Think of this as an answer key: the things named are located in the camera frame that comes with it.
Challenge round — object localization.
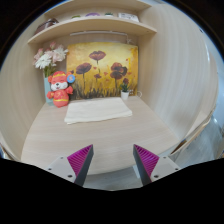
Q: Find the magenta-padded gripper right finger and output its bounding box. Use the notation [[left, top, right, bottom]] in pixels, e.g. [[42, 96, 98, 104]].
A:
[[132, 143, 182, 187]]

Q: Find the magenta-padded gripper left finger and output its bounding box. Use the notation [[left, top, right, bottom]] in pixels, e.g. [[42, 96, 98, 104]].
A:
[[44, 143, 95, 187]]

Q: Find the cream white towel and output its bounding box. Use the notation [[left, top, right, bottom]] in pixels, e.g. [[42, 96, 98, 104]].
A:
[[63, 96, 133, 125]]

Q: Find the red plush mouse toy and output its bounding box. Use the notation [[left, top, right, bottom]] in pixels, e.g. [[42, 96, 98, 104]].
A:
[[46, 70, 76, 108]]

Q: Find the small potted plant white pot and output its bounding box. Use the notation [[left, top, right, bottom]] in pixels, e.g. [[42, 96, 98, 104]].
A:
[[119, 82, 132, 101]]

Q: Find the yellow poppy painting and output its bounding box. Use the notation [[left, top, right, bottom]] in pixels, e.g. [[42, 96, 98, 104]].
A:
[[65, 42, 139, 101]]

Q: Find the pink and white flower bouquet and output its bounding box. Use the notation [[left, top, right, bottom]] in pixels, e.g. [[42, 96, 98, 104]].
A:
[[32, 40, 69, 78]]

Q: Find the wooden shelf unit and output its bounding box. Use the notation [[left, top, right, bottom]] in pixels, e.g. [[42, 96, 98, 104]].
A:
[[27, 0, 158, 45]]

